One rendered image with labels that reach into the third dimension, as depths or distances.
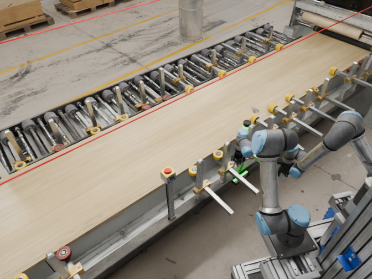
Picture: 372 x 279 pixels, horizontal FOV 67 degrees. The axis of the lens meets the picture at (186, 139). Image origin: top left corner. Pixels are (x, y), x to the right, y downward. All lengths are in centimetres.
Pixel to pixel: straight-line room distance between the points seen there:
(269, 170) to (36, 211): 151
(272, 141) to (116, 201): 113
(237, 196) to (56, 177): 179
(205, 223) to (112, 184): 116
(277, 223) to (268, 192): 16
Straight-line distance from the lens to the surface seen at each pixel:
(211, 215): 295
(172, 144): 230
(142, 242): 206
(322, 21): 430
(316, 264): 184
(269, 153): 142
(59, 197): 216
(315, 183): 345
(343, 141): 169
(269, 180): 146
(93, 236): 211
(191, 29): 588
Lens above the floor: 253
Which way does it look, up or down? 44 degrees down
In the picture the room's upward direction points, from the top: 1 degrees counter-clockwise
